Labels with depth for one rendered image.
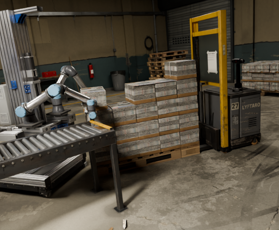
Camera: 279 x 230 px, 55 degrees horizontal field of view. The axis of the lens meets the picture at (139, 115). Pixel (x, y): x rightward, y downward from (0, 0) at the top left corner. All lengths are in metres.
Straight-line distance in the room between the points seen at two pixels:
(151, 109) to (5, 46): 1.82
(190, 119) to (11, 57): 2.30
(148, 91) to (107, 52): 7.53
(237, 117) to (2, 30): 3.06
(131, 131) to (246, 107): 1.62
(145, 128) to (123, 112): 0.35
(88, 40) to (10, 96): 7.23
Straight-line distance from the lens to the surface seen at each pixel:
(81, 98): 2.91
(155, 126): 3.42
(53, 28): 9.99
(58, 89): 2.79
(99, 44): 10.62
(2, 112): 3.55
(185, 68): 3.51
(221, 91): 3.60
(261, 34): 9.62
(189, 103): 3.58
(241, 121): 3.92
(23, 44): 3.39
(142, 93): 3.29
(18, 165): 2.19
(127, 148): 3.40
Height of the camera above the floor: 1.49
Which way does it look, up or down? 14 degrees down
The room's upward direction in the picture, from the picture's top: 6 degrees counter-clockwise
